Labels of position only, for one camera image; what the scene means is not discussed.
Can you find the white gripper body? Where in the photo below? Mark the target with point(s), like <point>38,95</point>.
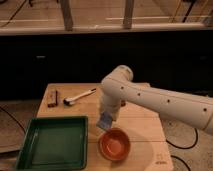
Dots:
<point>109,105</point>

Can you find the wooden frame post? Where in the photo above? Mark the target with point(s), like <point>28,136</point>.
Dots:
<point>67,16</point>
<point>128,14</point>

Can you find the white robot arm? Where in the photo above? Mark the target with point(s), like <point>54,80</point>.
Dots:
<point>117,86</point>

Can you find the green plastic tray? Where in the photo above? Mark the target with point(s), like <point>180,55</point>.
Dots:
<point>54,144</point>

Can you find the blue sponge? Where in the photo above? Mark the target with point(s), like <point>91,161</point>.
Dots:
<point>105,121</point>

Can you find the wooden frame post right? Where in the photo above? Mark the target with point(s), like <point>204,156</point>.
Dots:
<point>128,14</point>

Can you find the wooden frame post left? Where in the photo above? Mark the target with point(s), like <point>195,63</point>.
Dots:
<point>67,16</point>

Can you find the orange bowl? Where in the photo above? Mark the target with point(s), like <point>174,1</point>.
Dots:
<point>114,145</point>

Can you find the brown wooden block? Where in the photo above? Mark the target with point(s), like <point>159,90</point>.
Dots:
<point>52,99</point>

